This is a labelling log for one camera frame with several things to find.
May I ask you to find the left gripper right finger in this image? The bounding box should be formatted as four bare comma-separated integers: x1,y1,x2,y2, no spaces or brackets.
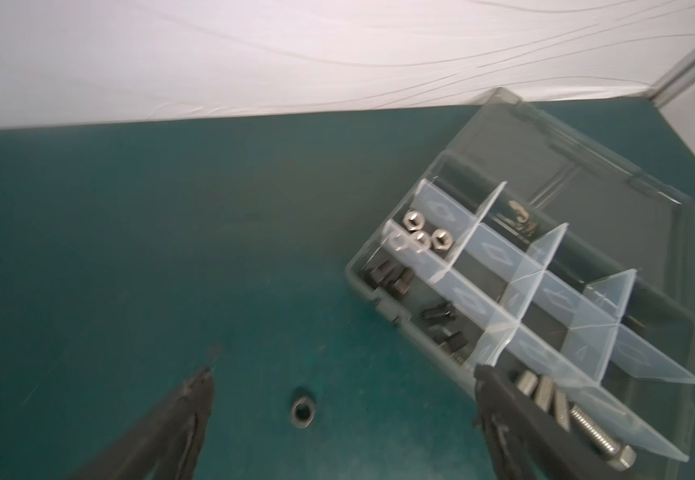
473,365,623,479

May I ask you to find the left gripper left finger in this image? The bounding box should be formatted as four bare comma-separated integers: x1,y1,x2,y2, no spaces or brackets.
68,368,215,479

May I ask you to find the small silver bolt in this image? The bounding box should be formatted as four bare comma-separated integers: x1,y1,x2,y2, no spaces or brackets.
515,370,539,397

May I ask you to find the large silver hex bolt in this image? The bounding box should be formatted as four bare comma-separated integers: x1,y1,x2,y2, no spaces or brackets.
569,404,637,472

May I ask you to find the black hex bolt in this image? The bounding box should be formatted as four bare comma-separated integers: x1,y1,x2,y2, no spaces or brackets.
439,332,469,355
389,268,415,299
421,302,457,325

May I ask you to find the black screw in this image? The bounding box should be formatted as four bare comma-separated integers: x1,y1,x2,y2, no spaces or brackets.
365,259,399,289

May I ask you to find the black nut upper right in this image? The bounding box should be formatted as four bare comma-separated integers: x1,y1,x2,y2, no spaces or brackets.
290,395,317,429

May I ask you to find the green table mat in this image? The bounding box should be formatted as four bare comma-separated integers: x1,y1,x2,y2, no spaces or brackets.
0,97,695,480

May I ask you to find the clear plastic compartment organizer box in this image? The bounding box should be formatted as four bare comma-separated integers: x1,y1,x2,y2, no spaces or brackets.
347,88,695,479

